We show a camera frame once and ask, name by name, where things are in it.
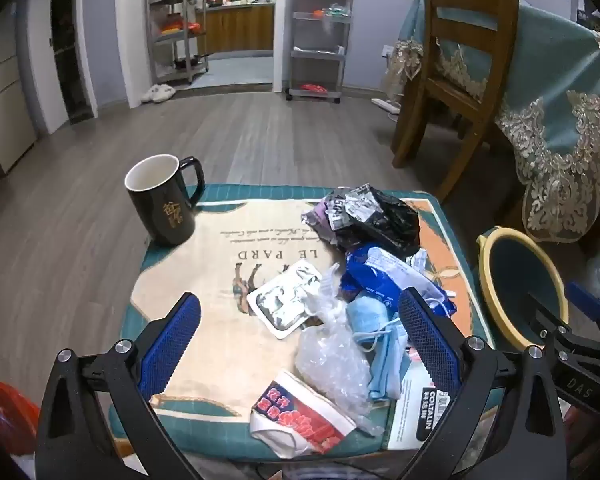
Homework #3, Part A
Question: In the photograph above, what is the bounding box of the black mug with gold print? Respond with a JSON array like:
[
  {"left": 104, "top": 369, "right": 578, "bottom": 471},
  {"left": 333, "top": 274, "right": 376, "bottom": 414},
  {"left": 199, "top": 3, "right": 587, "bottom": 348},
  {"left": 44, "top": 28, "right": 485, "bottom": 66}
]
[{"left": 124, "top": 155, "right": 204, "bottom": 247}]

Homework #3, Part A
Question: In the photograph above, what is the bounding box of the teal and orange rug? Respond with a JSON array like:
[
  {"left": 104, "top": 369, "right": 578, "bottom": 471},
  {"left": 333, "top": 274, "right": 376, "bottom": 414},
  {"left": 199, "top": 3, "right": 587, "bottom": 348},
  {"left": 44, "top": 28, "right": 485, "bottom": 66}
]
[{"left": 109, "top": 183, "right": 501, "bottom": 461}]

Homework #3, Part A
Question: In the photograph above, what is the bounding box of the grey trolley cart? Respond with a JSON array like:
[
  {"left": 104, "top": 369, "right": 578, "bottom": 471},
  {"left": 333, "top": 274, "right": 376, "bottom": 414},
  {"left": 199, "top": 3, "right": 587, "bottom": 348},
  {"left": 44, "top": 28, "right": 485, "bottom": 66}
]
[{"left": 285, "top": 0, "right": 356, "bottom": 105}]

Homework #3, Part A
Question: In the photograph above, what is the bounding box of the clear plastic bag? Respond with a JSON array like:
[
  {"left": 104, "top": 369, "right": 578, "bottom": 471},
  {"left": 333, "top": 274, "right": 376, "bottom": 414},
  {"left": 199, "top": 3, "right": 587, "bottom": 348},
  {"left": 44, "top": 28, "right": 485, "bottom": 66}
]
[{"left": 294, "top": 262, "right": 385, "bottom": 436}]

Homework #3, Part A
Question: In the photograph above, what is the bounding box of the silver foil pouch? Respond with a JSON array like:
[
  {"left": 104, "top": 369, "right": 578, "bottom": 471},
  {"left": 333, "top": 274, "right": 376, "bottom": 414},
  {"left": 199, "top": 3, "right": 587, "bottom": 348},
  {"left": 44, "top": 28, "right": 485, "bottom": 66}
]
[{"left": 246, "top": 261, "right": 331, "bottom": 339}]

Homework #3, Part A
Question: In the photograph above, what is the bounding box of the black plastic bag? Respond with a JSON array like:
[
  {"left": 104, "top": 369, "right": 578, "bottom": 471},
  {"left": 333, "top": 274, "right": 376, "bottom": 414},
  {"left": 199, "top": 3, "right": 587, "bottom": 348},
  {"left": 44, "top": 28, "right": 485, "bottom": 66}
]
[{"left": 327, "top": 186, "right": 422, "bottom": 256}]

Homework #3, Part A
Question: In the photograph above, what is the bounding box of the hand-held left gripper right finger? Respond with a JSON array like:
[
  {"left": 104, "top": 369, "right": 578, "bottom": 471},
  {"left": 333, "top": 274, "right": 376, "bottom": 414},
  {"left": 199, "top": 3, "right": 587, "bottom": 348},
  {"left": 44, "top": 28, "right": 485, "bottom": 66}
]
[{"left": 397, "top": 287, "right": 568, "bottom": 480}]

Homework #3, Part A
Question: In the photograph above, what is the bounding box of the blue bin with yellow rim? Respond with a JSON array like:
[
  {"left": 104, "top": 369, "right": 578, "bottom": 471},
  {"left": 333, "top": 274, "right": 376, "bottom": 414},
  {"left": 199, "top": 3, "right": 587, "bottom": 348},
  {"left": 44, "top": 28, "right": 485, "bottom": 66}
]
[{"left": 476, "top": 227, "right": 570, "bottom": 352}]

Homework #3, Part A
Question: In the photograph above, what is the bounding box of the white printed carton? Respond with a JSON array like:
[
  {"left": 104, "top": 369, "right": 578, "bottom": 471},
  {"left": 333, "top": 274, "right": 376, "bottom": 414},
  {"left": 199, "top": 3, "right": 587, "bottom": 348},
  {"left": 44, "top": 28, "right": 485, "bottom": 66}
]
[{"left": 386, "top": 355, "right": 453, "bottom": 451}]

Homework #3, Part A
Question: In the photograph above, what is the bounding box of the blue face mask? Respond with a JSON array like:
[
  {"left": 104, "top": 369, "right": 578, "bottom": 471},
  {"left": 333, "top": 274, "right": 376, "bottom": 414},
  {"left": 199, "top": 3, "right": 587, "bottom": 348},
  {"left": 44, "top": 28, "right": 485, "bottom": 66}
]
[{"left": 346, "top": 296, "right": 411, "bottom": 401}]

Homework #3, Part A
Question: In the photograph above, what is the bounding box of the blue white packet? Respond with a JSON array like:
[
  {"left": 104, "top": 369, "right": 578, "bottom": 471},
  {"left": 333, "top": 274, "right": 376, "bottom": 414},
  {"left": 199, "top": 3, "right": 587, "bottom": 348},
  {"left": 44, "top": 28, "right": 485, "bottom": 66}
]
[{"left": 341, "top": 242, "right": 458, "bottom": 317}]

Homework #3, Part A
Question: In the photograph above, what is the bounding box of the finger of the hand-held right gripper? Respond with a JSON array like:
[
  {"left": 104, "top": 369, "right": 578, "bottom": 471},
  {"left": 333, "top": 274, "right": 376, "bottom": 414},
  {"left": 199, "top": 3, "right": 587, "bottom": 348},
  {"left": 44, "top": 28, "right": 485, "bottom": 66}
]
[
  {"left": 525, "top": 291, "right": 576, "bottom": 348},
  {"left": 564, "top": 281, "right": 600, "bottom": 331}
]

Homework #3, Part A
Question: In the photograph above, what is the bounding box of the metal shelf rack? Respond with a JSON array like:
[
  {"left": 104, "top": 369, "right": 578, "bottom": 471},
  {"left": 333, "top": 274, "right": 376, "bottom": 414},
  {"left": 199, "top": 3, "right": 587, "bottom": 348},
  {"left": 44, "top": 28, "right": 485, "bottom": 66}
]
[{"left": 145, "top": 0, "right": 210, "bottom": 86}]

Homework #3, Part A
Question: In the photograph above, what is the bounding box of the red white wrapper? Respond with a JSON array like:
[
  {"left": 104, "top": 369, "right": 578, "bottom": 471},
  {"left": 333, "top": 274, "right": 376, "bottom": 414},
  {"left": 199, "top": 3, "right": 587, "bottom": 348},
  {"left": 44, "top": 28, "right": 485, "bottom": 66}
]
[{"left": 250, "top": 370, "right": 357, "bottom": 459}]

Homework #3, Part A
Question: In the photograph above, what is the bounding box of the wooden kitchen cabinet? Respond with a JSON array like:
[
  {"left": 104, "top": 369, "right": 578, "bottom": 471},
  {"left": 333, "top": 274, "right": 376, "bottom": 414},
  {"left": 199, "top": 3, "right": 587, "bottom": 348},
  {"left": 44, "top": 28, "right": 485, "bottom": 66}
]
[{"left": 200, "top": 2, "right": 276, "bottom": 53}]

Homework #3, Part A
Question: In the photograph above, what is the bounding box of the red plastic bag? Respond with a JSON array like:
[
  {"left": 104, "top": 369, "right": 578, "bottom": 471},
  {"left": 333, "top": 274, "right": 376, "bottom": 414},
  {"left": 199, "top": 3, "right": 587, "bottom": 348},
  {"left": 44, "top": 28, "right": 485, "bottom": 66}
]
[{"left": 0, "top": 381, "right": 41, "bottom": 456}]

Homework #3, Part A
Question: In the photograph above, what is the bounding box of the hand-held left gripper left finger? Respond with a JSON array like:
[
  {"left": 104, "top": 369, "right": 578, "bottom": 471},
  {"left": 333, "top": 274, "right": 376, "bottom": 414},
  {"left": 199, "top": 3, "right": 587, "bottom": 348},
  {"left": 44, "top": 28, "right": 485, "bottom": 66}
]
[{"left": 34, "top": 291, "right": 203, "bottom": 480}]

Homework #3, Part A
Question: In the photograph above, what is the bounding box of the purple wrapper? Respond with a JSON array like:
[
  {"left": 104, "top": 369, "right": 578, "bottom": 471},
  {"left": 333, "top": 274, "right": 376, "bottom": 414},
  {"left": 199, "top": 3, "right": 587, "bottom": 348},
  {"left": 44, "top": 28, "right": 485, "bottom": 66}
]
[{"left": 301, "top": 196, "right": 346, "bottom": 247}]

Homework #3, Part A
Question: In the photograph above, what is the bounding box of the teal lace tablecloth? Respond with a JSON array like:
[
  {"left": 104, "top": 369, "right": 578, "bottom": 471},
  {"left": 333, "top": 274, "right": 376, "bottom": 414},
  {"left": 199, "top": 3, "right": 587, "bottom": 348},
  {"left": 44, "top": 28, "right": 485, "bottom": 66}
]
[{"left": 385, "top": 0, "right": 600, "bottom": 243}]

